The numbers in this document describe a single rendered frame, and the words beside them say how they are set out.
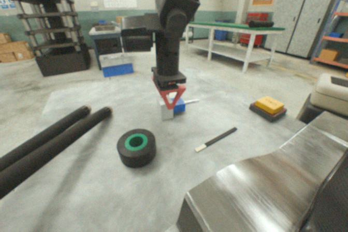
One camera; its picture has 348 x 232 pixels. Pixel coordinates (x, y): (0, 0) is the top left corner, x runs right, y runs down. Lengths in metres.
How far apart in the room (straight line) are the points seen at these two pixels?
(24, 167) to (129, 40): 0.27
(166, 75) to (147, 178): 0.22
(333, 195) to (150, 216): 0.25
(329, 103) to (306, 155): 0.67
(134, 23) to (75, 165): 0.31
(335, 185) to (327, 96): 0.68
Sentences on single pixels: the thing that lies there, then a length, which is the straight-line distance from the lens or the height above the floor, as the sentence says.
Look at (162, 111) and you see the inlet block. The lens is 0.39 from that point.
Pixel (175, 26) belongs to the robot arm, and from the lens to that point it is 0.27.
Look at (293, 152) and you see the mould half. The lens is 0.29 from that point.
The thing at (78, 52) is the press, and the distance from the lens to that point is 3.75.
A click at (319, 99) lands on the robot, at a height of 0.74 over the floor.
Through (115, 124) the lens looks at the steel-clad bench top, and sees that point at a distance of 0.42.
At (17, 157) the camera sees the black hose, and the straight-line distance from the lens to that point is 0.37.
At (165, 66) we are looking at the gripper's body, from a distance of 0.33.
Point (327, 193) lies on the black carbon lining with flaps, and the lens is 0.27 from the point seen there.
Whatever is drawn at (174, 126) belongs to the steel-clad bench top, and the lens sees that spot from 0.39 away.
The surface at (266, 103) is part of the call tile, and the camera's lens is 0.49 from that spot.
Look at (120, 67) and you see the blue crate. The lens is 3.08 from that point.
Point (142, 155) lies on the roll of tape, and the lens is 0.29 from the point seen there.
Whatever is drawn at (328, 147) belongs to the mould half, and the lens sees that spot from 0.34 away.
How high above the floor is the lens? 1.06
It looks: 32 degrees down
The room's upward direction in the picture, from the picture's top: straight up
